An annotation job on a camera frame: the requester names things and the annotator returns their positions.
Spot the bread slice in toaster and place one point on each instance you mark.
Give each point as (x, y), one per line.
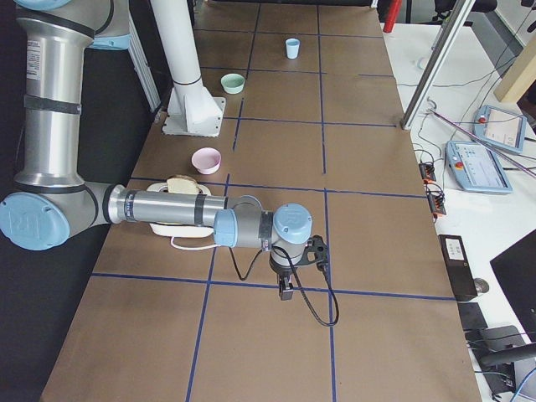
(182, 184)

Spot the black desk stand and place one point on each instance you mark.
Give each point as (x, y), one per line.
(497, 349)

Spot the near teach pendant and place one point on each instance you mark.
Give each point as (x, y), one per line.
(476, 169)

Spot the cream white toaster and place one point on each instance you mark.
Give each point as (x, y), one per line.
(179, 230)

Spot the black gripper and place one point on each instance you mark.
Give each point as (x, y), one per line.
(280, 270)

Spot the black monitor corner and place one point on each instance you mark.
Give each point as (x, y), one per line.
(515, 273)

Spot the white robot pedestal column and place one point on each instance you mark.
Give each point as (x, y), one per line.
(191, 110)

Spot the aluminium frame post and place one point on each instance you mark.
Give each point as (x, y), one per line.
(445, 39)

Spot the red cylinder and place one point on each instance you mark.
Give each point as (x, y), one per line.
(392, 15)

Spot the wooden beam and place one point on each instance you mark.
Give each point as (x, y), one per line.
(519, 77)

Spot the mint green bowl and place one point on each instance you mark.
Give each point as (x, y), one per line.
(232, 83)

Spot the black box with label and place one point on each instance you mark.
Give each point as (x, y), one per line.
(457, 266)

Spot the pink bowl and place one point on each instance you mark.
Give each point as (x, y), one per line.
(206, 160)

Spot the teach pendant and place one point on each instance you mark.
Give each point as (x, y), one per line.
(502, 129)
(476, 169)

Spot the light blue cup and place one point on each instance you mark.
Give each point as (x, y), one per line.
(292, 48)

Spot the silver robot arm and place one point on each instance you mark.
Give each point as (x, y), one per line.
(54, 203)

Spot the far teach pendant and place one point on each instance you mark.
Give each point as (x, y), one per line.
(502, 129)

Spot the black orange connector strip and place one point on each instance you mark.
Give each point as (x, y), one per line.
(433, 191)

